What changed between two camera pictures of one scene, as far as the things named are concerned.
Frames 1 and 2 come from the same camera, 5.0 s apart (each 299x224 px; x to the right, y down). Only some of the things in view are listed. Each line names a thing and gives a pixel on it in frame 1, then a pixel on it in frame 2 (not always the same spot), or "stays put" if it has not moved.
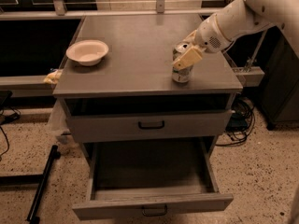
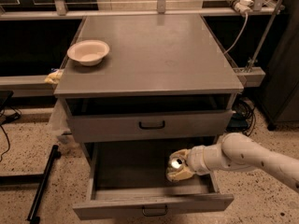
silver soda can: (184, 74) -> (177, 163)
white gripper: (209, 35) -> (196, 160)
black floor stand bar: (55, 155) stays put
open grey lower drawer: (150, 176) stays put
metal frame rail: (60, 11) stays put
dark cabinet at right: (279, 86) stays put
